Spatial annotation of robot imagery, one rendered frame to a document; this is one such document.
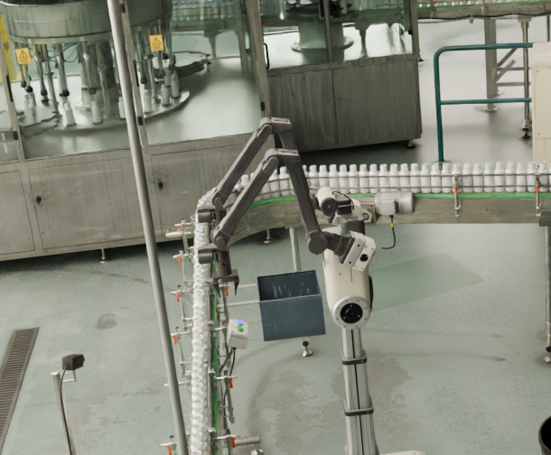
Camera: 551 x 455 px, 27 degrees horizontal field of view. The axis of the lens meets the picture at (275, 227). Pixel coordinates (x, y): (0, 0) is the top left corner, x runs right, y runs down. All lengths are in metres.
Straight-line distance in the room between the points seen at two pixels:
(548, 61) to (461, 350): 2.60
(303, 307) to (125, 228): 3.28
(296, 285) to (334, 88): 4.65
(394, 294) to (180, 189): 1.87
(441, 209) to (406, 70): 3.89
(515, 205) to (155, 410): 2.36
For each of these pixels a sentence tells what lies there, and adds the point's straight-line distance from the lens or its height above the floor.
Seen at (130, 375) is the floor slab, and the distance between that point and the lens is 7.08.
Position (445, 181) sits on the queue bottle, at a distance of 6.55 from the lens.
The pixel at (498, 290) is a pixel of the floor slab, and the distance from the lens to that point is 7.68.
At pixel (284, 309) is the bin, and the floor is 0.89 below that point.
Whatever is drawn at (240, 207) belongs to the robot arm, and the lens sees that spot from 4.41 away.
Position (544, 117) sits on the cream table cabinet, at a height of 0.75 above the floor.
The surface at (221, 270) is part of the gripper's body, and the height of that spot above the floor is 1.52.
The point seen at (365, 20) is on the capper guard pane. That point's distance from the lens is 10.20.
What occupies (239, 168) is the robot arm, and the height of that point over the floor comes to 1.78.
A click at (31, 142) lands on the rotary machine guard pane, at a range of 8.49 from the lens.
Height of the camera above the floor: 3.29
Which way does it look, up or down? 21 degrees down
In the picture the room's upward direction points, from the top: 6 degrees counter-clockwise
